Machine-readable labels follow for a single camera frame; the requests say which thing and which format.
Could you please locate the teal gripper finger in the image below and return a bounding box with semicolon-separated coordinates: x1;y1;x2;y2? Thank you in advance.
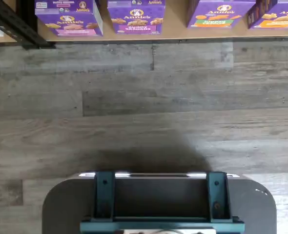
92;171;116;219
206;171;233;218

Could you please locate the purple Annie's box pink patch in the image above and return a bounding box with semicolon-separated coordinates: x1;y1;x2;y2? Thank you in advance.
35;0;104;37

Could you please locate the purple Annie's box green patch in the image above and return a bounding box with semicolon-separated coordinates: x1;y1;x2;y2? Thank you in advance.
186;0;257;28

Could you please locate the purple Annie's box orange patch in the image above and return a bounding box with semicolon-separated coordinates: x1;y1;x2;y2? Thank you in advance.
247;0;288;30

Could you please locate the dark grey rounded platform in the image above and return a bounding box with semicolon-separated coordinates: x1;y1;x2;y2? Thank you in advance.
41;172;278;234

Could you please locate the black metal shelving rack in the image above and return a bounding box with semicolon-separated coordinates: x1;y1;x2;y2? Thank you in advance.
0;0;57;49

